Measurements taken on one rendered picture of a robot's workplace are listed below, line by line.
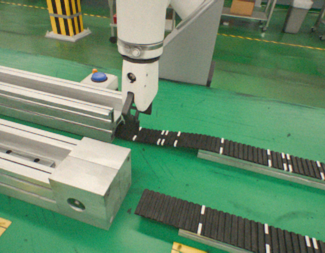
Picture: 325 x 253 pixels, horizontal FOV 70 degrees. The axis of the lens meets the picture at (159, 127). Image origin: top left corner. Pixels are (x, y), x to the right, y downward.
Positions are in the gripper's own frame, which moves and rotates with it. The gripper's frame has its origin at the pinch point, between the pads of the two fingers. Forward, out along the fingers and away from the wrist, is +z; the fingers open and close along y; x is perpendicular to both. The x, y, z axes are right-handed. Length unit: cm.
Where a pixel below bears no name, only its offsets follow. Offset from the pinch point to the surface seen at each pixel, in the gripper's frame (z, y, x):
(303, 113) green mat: 5, 28, -43
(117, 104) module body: -1.1, 2.2, 6.6
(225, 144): 1.7, 0.5, -20.3
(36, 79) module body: -2.9, 2.3, 28.8
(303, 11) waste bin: 43, 477, -137
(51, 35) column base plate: 80, 247, 229
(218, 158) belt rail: 4.1, -1.9, -19.5
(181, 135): 2.6, 1.1, -10.2
